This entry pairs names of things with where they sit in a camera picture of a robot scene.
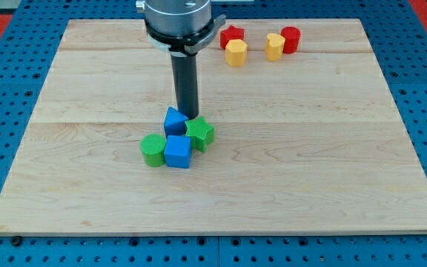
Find blue triangle block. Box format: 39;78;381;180
163;107;188;137

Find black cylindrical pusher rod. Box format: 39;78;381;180
171;56;199;119

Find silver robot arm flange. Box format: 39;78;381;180
135;0;226;57

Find green star block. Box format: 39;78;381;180
185;116;215;153

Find blue cube block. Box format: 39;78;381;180
164;135;191;168

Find green cylinder block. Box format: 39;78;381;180
140;133;166;167

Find yellow hexagon block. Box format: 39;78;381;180
225;39;248;67

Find light wooden board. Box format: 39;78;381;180
0;19;427;237

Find red star block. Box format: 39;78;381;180
219;24;245;50

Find yellow heart block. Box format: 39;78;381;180
265;33;285;61

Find red cylinder block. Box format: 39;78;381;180
280;26;301;54

